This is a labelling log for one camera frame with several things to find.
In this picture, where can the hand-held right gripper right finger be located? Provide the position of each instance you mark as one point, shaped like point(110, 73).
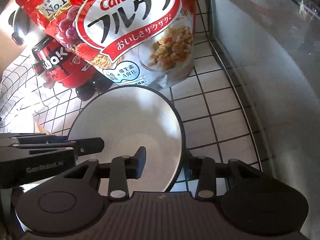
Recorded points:
point(206, 171)

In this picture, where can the white bowl with black outside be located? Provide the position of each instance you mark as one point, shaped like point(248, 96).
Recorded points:
point(125, 130)

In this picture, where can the grey metal appliance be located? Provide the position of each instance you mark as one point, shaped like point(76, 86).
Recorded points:
point(275, 67)

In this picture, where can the red and white cereal bag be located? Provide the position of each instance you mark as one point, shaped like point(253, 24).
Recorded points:
point(120, 25)

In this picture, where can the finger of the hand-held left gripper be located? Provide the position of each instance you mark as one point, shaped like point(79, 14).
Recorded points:
point(87, 146)

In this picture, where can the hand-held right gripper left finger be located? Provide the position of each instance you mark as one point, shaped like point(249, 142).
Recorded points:
point(140, 162)

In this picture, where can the red and black mascot figure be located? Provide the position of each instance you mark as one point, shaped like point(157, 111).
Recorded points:
point(58, 65)

